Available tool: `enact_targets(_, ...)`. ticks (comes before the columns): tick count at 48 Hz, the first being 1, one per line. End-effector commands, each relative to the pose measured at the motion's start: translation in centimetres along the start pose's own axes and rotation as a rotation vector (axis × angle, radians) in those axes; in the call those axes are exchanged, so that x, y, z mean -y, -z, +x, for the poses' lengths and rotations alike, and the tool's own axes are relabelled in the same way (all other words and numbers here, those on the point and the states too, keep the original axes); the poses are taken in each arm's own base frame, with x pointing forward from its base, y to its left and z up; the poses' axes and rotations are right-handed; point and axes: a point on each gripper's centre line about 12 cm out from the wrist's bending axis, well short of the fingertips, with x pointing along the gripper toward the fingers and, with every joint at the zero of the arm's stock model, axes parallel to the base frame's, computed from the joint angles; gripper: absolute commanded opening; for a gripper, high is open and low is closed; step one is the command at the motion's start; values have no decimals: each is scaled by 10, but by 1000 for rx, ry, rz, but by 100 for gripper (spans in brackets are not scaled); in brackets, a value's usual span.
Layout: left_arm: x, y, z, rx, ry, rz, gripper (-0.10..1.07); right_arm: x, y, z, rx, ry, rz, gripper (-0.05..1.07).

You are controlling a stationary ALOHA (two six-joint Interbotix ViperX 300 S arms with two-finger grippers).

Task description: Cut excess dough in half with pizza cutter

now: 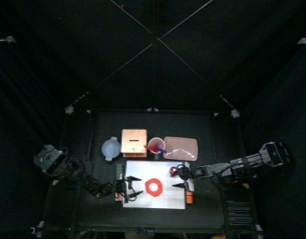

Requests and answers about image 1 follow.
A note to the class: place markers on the white cutting board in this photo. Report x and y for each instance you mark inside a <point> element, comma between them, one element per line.
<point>168,199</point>

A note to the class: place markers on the red dough disc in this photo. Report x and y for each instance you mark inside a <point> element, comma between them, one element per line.
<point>173,171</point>

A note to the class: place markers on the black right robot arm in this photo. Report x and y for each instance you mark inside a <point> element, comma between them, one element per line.
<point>242,161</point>

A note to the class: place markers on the silver frame corner clamp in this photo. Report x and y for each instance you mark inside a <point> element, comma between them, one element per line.
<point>152,109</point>
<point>69,109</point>
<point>304,41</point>
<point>9,39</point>
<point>234,112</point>

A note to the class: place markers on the pink plastic cup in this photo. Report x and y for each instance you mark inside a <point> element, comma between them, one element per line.
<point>157,141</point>

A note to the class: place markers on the grey flat bar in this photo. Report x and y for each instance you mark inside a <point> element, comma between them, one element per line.
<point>118,169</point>

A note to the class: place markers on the black printed label sheet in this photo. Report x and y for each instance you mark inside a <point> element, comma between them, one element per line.
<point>238,214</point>

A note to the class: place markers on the wooden box with slot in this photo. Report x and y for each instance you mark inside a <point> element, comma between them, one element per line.
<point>133,137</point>

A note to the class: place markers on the red plastic utensil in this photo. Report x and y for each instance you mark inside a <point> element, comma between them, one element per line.
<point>149,148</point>

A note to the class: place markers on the pale blue bowl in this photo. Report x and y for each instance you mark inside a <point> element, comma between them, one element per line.
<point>110,149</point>

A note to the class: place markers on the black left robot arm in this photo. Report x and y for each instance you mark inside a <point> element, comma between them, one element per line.
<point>56,158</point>

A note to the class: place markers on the orange cylinder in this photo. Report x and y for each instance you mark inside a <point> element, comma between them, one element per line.
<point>189,197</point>

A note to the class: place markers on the pink plastic tray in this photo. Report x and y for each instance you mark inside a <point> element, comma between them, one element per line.
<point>180,143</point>

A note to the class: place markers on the small red block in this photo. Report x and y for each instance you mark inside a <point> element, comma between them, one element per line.
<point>118,197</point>

